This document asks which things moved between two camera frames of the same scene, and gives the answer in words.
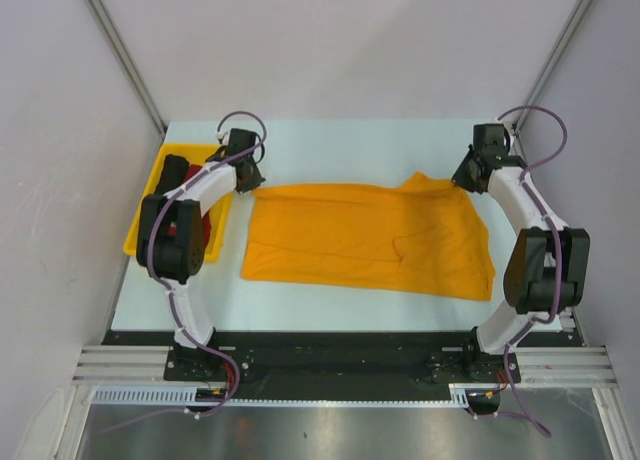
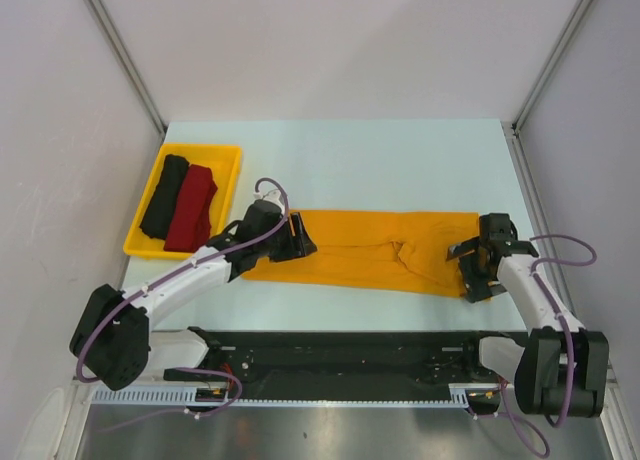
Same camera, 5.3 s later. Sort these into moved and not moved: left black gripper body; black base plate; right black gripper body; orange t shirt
Moved: left black gripper body; right black gripper body; orange t shirt
Not moved: black base plate
